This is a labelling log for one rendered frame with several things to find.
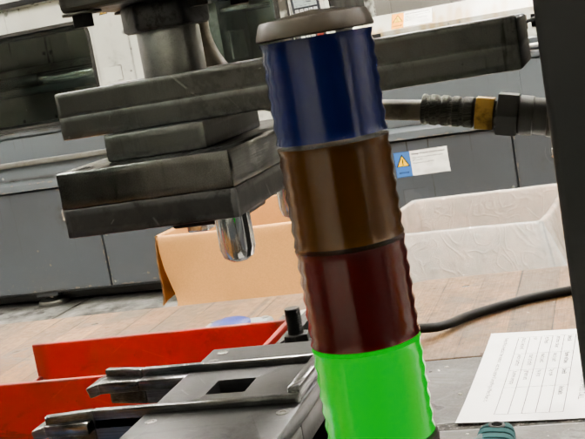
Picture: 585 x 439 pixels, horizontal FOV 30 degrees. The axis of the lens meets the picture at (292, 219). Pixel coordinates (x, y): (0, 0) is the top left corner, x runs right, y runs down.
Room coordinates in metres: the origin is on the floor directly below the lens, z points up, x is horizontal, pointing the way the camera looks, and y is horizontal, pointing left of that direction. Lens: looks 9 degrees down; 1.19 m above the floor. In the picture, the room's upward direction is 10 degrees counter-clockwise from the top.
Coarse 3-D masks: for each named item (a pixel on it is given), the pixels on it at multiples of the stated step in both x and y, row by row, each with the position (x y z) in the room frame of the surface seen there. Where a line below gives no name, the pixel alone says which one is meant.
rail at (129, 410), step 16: (208, 400) 0.63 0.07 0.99; (224, 400) 0.62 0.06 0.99; (240, 400) 0.62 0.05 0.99; (256, 400) 0.61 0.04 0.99; (272, 400) 0.61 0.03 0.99; (288, 400) 0.61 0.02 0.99; (96, 416) 0.65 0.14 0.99; (112, 416) 0.64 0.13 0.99; (128, 416) 0.64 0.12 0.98; (112, 432) 0.64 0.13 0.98
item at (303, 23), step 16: (288, 16) 0.36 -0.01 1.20; (304, 16) 0.35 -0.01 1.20; (320, 16) 0.35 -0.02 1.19; (336, 16) 0.35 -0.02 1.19; (352, 16) 0.35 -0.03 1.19; (368, 16) 0.36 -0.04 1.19; (272, 32) 0.35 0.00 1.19; (288, 32) 0.35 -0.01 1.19; (304, 32) 0.34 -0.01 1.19; (320, 32) 0.36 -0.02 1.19
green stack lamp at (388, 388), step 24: (336, 360) 0.35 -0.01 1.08; (360, 360) 0.35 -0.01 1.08; (384, 360) 0.35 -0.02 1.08; (408, 360) 0.35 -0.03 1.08; (336, 384) 0.35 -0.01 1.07; (360, 384) 0.35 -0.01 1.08; (384, 384) 0.35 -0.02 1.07; (408, 384) 0.35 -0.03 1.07; (336, 408) 0.35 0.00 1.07; (360, 408) 0.35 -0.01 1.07; (384, 408) 0.35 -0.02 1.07; (408, 408) 0.35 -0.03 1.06; (432, 408) 0.36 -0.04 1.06; (336, 432) 0.35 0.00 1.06; (360, 432) 0.35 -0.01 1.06; (384, 432) 0.35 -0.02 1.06; (408, 432) 0.35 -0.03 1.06; (432, 432) 0.36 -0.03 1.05
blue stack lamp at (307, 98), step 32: (352, 32) 0.35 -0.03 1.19; (288, 64) 0.35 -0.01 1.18; (320, 64) 0.35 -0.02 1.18; (352, 64) 0.35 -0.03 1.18; (288, 96) 0.35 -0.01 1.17; (320, 96) 0.35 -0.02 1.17; (352, 96) 0.35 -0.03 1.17; (288, 128) 0.35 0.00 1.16; (320, 128) 0.35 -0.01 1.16; (352, 128) 0.35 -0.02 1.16; (384, 128) 0.36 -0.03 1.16
